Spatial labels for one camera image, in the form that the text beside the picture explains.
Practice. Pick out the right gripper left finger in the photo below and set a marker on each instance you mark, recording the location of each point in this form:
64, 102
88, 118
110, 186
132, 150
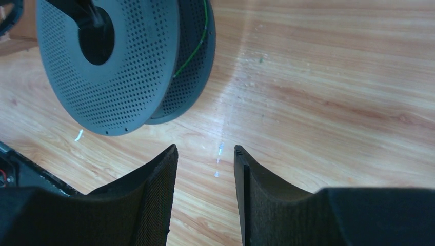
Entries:
132, 210

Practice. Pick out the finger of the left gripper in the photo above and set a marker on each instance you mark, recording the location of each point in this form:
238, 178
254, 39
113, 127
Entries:
83, 12

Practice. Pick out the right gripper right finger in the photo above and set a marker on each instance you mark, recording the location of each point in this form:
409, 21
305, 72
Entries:
274, 212

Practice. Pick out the dark grey spool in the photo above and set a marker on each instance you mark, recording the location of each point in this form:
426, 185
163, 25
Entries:
147, 65

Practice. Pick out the wooden compartment tray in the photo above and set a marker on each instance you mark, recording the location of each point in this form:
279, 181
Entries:
22, 36

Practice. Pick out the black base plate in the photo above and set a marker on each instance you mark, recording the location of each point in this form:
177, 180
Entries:
19, 171

